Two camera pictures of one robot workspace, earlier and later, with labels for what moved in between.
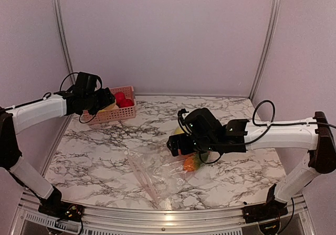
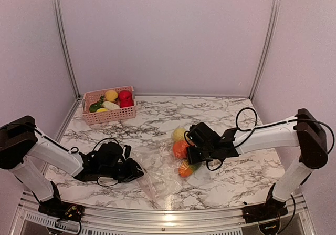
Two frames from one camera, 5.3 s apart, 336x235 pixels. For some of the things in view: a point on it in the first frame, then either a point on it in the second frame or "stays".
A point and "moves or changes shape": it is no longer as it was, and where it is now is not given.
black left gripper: x=107 y=98 to x=132 y=171
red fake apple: x=119 y=97 moves or changes shape
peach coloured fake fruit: x=113 y=106 moves or changes shape
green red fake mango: x=192 y=162 moves or changes shape
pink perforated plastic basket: x=122 y=113 stays
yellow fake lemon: x=179 y=130 stays
